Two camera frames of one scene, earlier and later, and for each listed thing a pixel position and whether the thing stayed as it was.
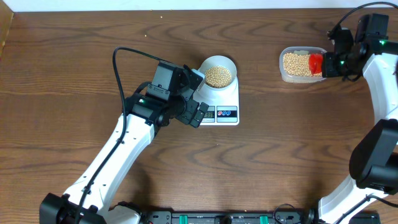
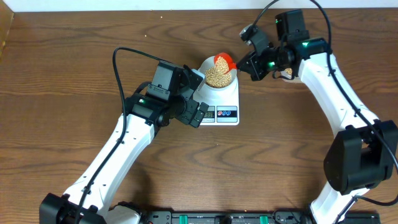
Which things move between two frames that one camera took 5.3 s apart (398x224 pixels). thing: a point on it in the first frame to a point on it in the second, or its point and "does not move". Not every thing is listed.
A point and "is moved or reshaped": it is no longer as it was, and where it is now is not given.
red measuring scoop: (315, 63) is moved or reshaped
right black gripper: (329, 70) to (252, 68)
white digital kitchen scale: (221, 112) does not move
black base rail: (283, 216) does not move
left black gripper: (186, 116) does not move
